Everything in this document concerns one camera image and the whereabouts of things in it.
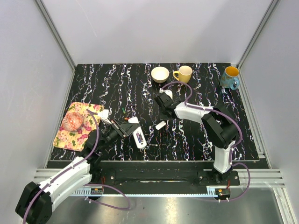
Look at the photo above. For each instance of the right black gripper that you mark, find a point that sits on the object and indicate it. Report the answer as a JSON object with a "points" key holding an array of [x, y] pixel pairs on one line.
{"points": [[164, 102]]}

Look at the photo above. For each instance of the blue purple battery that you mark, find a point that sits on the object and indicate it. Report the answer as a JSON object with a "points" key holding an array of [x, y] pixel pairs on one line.
{"points": [[139, 136]]}

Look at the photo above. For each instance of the red patterned glass bowl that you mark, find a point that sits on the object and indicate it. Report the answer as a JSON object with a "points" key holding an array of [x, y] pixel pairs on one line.
{"points": [[72, 121]]}

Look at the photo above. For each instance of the floral rectangular tray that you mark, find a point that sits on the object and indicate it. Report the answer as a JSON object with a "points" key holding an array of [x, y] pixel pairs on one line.
{"points": [[76, 140]]}

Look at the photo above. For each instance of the cream ceramic bowl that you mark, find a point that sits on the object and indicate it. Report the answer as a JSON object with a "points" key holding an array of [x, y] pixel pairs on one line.
{"points": [[160, 74]]}

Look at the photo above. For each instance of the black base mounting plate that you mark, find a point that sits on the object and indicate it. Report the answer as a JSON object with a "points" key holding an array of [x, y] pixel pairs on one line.
{"points": [[192, 176]]}

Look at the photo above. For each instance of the white battery cover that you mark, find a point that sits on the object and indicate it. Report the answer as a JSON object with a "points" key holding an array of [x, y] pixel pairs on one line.
{"points": [[160, 125]]}

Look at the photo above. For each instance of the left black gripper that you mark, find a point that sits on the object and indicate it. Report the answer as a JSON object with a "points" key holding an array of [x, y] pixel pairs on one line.
{"points": [[123, 129]]}

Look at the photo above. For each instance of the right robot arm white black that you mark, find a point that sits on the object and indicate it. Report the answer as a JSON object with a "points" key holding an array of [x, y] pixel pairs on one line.
{"points": [[221, 130]]}

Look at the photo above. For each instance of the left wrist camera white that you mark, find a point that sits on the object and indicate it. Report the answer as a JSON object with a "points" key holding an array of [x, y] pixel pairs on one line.
{"points": [[104, 116]]}

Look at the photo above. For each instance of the blue floral mug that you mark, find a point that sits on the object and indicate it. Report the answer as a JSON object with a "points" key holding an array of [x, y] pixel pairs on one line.
{"points": [[230, 78]]}

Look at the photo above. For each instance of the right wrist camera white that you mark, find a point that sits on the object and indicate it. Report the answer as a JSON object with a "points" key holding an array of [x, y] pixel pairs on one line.
{"points": [[167, 92]]}

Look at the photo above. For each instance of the yellow mug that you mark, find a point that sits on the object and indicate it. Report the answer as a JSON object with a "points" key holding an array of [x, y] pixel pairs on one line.
{"points": [[183, 74]]}

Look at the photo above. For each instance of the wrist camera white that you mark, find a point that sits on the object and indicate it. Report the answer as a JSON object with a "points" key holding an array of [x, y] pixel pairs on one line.
{"points": [[167, 92], [104, 116]]}

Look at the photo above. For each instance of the white remote control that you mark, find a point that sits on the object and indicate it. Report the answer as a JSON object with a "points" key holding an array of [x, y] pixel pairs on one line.
{"points": [[134, 120]]}

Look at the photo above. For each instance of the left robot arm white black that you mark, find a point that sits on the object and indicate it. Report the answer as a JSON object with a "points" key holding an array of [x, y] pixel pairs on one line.
{"points": [[39, 200]]}

